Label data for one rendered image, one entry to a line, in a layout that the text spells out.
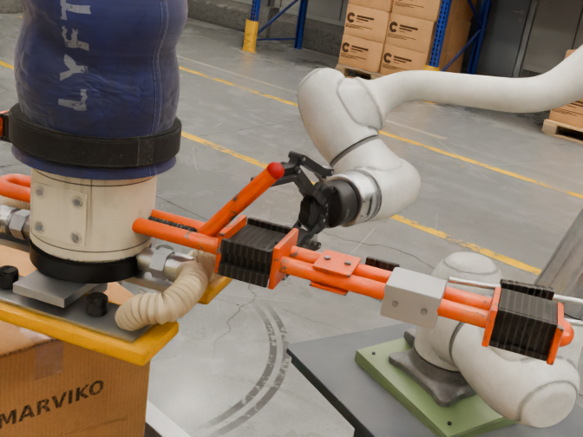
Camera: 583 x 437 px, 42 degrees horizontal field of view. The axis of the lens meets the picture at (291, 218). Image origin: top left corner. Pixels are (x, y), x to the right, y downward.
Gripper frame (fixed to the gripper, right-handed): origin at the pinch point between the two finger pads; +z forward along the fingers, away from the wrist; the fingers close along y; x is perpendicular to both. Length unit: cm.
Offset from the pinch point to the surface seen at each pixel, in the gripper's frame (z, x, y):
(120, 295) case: -3.7, 32.2, 26.1
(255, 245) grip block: 8.0, -6.5, -1.4
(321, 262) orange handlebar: 4.1, -14.5, -1.2
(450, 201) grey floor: -393, 146, 119
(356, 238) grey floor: -274, 145, 120
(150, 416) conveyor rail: -18, 36, 62
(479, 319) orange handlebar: -1.7, -34.3, 0.0
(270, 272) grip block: 8.4, -9.9, 1.0
